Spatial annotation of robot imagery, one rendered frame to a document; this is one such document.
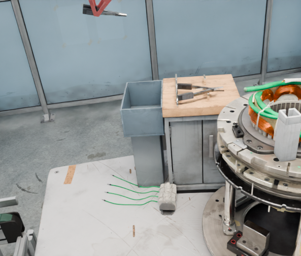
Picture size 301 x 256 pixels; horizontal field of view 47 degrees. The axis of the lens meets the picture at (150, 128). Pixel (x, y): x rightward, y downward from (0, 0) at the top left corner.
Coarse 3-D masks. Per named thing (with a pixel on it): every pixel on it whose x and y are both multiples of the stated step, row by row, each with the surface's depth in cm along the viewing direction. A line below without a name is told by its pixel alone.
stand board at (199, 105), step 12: (168, 84) 98; (192, 84) 97; (216, 84) 95; (228, 84) 95; (168, 96) 92; (204, 96) 90; (216, 96) 90; (228, 96) 89; (168, 108) 86; (180, 108) 86; (192, 108) 86; (204, 108) 86; (216, 108) 85
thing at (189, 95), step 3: (183, 93) 86; (186, 93) 86; (189, 93) 86; (192, 93) 86; (180, 96) 85; (183, 96) 86; (186, 96) 86; (189, 96) 86; (192, 96) 86; (180, 99) 86; (183, 99) 86; (186, 99) 86
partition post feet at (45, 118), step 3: (258, 81) 327; (255, 84) 328; (258, 84) 328; (261, 84) 321; (45, 114) 305; (48, 114) 305; (51, 114) 315; (54, 114) 314; (42, 117) 311; (45, 117) 304; (48, 117) 305; (51, 117) 310; (54, 117) 309; (42, 120) 305; (45, 120) 304; (48, 120) 305; (51, 120) 305
